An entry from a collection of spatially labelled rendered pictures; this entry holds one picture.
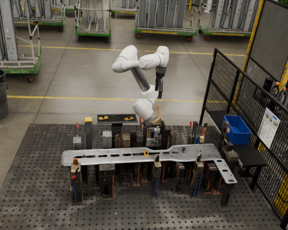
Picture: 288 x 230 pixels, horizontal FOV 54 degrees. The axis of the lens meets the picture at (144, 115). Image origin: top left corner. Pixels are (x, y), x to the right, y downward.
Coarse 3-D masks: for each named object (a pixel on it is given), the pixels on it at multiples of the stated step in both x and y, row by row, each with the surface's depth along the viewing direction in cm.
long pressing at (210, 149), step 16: (192, 144) 264; (208, 144) 266; (64, 160) 233; (80, 160) 234; (96, 160) 236; (112, 160) 237; (128, 160) 239; (144, 160) 241; (160, 160) 242; (176, 160) 244; (192, 160) 245; (208, 160) 248
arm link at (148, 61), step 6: (150, 54) 219; (156, 54) 221; (144, 60) 213; (150, 60) 214; (156, 60) 218; (126, 66) 258; (132, 66) 253; (138, 66) 228; (144, 66) 214; (150, 66) 216; (156, 66) 222
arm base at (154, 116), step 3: (153, 111) 314; (156, 111) 321; (153, 114) 313; (156, 114) 314; (150, 117) 311; (153, 117) 312; (156, 117) 310; (144, 120) 316; (147, 120) 313; (150, 120) 313; (153, 120) 312; (141, 123) 322
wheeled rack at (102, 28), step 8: (80, 0) 917; (80, 24) 863; (88, 24) 845; (96, 24) 874; (104, 24) 870; (80, 32) 792; (88, 32) 795; (96, 32) 801; (104, 32) 807; (80, 40) 814
